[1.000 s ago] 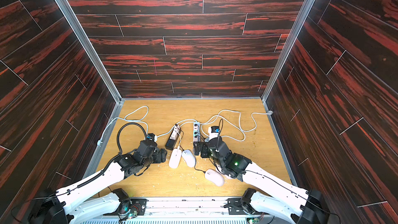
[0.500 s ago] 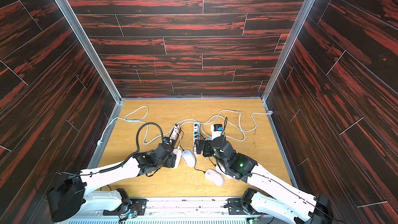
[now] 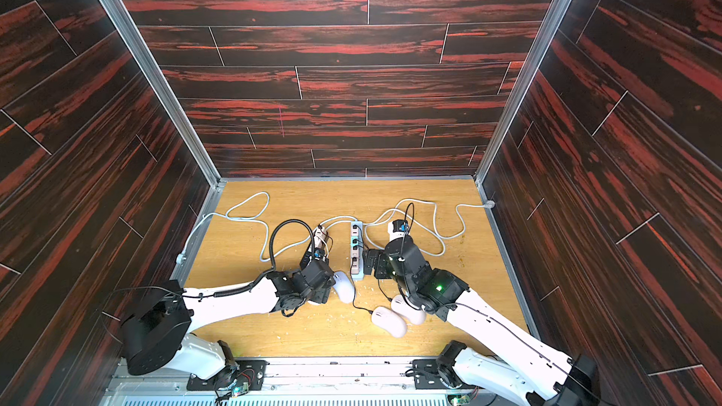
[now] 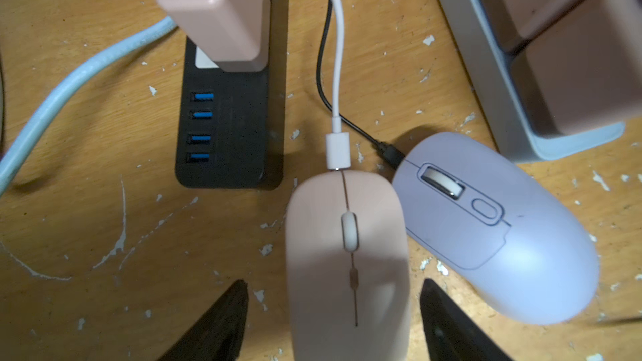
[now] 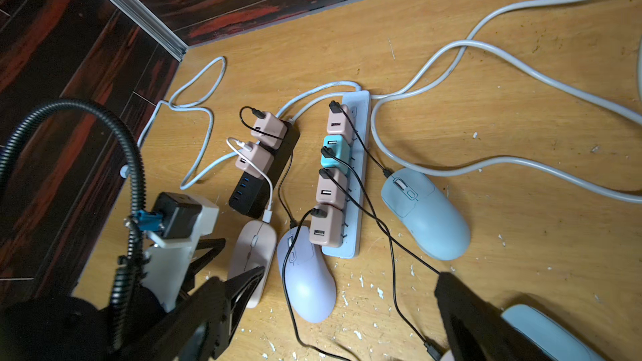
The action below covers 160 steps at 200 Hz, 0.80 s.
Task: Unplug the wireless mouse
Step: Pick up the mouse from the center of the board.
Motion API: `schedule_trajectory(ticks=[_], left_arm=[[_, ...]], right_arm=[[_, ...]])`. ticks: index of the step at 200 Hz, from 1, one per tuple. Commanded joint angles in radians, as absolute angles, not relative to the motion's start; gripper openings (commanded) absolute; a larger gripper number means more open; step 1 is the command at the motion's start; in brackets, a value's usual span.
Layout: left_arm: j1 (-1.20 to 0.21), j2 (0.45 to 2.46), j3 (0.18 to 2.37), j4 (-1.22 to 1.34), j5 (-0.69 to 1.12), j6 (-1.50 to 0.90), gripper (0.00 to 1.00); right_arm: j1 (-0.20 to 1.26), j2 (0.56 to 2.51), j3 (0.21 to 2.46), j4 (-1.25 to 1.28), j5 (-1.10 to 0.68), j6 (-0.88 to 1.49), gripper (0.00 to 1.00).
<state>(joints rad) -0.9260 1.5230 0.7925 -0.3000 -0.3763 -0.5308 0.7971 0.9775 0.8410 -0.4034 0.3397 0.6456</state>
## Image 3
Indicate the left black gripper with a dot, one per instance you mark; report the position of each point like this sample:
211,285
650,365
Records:
324,292

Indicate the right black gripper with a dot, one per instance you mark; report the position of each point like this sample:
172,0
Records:
389,262

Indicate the white wireless mouse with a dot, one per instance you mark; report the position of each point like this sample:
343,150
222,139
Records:
344,287

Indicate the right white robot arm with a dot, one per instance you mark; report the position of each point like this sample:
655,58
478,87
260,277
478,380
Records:
524,370

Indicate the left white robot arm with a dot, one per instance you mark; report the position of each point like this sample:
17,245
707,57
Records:
159,332

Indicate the pink mouse rear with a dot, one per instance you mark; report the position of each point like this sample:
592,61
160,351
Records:
400,306

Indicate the white power strip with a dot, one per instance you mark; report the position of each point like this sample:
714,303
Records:
357,251

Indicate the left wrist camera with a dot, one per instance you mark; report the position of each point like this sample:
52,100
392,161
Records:
320,248

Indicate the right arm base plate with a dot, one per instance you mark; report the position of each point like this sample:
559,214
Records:
426,376

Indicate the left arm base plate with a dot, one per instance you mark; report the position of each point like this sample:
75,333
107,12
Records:
246,375

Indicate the aluminium frame left post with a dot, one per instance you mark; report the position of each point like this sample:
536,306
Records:
131,36

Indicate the aluminium frame post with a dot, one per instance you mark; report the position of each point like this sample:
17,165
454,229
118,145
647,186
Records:
548,29
131,36

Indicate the aluminium frame right post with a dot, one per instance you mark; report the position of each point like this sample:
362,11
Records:
548,29

